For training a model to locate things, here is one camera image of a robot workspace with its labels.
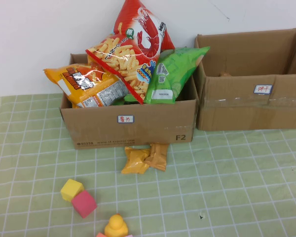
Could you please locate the golden brown snack packet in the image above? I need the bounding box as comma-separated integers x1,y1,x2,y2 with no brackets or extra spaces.
144,142,170,172

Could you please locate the green checked tablecloth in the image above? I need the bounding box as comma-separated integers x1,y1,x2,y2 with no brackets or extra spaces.
0,93,296,237

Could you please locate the light green chips bag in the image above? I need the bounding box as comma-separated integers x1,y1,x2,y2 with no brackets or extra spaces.
143,46,211,105

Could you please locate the red shrimp chips bag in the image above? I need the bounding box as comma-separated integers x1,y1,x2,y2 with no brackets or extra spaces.
85,0,176,105

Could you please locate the blue-edged label on F2 box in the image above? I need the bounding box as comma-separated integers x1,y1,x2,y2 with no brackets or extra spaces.
117,115,135,124

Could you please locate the blue-edged label on taped box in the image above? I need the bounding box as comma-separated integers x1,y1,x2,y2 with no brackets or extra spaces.
254,84,273,95

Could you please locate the taped plain cardboard box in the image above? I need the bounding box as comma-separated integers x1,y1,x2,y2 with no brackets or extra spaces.
194,26,296,131

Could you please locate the red foam cube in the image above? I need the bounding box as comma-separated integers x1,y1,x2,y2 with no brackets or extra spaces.
71,189,98,219

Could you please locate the yellow rubber duck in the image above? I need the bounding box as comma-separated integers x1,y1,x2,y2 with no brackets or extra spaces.
104,213,129,237

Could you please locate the yellow snack packet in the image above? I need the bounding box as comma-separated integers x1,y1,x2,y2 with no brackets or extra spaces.
120,146,151,175

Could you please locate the cardboard box printed F2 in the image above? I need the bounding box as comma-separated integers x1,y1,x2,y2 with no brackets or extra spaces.
59,53,199,150

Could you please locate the dark green snack bag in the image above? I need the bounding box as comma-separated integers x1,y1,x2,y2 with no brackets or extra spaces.
111,93,142,106

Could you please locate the orange chips bag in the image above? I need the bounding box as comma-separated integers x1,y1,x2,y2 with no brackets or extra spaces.
42,63,130,109

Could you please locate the yellow foam cube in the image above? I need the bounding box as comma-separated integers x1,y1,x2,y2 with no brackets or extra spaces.
60,178,85,202

